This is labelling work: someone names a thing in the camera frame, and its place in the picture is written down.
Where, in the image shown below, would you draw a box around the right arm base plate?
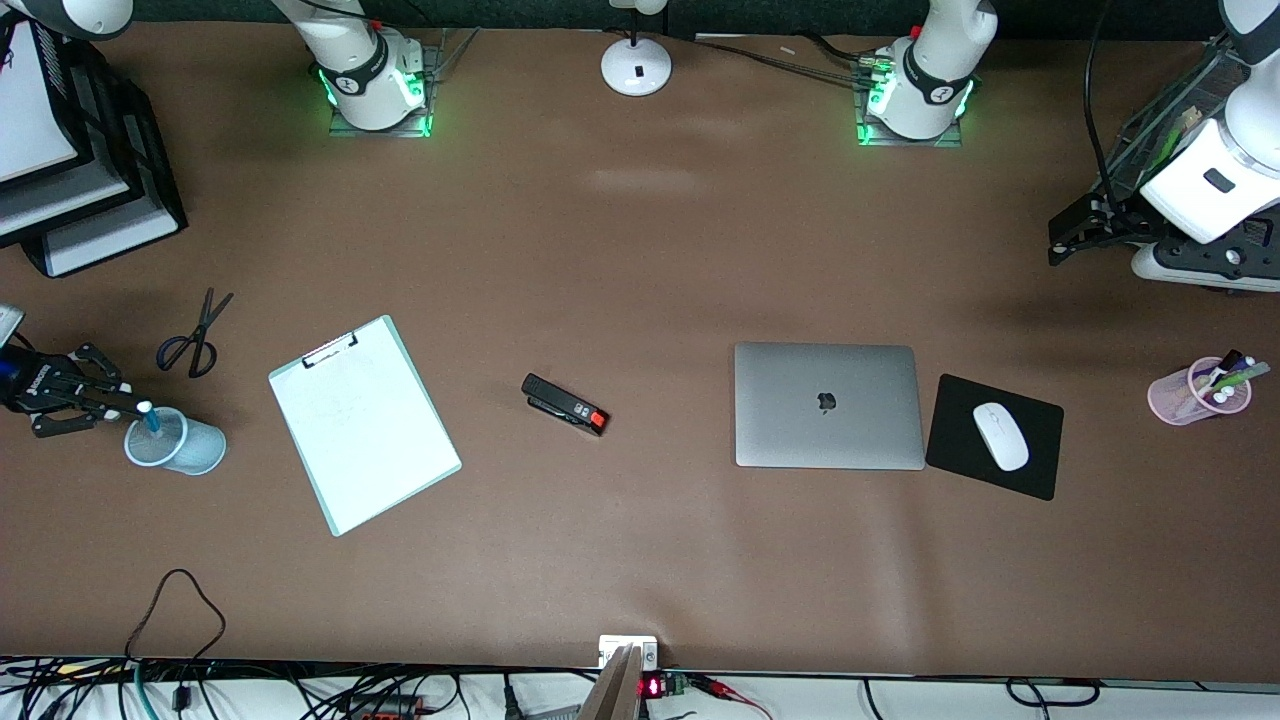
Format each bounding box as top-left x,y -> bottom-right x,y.
328,40 -> 443,139

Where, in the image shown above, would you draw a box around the black looped cable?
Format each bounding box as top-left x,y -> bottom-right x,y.
125,568 -> 227,663

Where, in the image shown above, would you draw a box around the mint clipboard with white paper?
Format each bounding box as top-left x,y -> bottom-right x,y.
268,314 -> 463,538

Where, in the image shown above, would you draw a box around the black stacked paper tray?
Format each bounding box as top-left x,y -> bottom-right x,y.
0,20 -> 189,279

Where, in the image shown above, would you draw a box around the pink mesh cup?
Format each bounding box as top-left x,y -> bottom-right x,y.
1148,355 -> 1253,426

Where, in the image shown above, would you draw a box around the green marker in pink cup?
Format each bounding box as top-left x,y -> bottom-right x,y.
1215,362 -> 1271,396

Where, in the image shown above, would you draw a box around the white round lamp base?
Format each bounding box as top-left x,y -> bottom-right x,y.
601,0 -> 673,98

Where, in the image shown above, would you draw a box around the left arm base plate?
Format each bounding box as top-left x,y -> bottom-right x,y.
855,52 -> 967,149

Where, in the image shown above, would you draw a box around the black mouse pad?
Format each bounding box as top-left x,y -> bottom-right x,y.
925,374 -> 1065,502

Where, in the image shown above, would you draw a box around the white computer mouse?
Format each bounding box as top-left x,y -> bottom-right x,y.
973,402 -> 1031,473

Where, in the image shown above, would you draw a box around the silver laptop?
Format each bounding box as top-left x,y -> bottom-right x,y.
734,342 -> 927,471

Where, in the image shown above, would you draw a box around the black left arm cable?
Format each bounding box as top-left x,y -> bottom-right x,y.
1085,0 -> 1129,203

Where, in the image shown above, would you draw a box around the black table cables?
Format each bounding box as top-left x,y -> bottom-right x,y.
690,35 -> 886,86

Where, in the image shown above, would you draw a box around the tangle of floor cables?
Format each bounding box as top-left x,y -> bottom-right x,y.
0,655 -> 601,720

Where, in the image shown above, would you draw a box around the black stapler with red end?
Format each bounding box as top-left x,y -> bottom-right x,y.
521,373 -> 610,438

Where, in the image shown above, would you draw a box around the light blue mesh cup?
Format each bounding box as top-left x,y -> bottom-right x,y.
124,406 -> 228,477

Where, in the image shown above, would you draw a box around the red wire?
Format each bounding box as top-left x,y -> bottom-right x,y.
690,675 -> 773,720

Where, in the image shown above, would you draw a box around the wooden camera stand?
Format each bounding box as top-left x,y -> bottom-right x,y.
578,645 -> 646,720

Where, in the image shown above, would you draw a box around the black blue-handled scissors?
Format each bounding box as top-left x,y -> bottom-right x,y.
156,288 -> 235,379

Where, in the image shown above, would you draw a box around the black wire mesh organizer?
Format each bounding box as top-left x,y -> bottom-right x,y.
1100,40 -> 1263,206

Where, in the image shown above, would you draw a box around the white mounting block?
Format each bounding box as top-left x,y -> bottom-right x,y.
598,635 -> 659,671

